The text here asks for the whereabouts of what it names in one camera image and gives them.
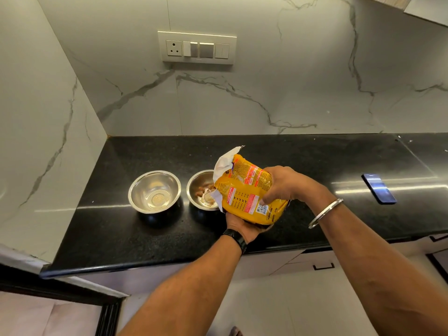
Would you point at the person's left hand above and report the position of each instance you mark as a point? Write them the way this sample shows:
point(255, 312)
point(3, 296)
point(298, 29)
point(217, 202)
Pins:
point(245, 227)

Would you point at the person's right hand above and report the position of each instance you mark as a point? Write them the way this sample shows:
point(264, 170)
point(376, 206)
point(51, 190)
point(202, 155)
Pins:
point(290, 185)

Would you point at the person's right fingers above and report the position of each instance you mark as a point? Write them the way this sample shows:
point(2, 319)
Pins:
point(267, 197)

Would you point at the yellow snack packet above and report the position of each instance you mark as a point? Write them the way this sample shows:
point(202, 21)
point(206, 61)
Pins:
point(245, 192)

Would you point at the person's right forearm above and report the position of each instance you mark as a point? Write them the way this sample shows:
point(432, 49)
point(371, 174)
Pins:
point(378, 272)

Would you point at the person's left forearm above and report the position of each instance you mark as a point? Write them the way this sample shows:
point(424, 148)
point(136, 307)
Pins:
point(189, 293)

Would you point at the black wrist band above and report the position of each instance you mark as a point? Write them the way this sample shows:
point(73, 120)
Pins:
point(236, 238)

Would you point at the silver metal bangle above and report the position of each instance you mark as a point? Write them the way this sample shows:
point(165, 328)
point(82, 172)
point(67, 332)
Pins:
point(325, 213)

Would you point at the snack pieces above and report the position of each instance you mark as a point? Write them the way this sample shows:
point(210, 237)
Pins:
point(206, 195)

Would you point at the steel bowl with snacks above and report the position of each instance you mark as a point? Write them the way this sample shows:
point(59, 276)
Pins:
point(201, 192)

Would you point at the white cabinet drawer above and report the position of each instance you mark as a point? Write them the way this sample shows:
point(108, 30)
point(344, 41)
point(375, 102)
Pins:
point(308, 262)

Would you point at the dark blue smartphone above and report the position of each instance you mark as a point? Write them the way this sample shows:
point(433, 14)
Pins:
point(378, 188)

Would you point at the empty steel bowl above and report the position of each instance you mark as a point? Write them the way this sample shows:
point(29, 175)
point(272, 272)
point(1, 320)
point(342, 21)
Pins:
point(154, 192)

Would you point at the white wall switchboard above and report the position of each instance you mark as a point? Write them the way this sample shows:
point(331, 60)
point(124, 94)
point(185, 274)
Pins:
point(197, 47)

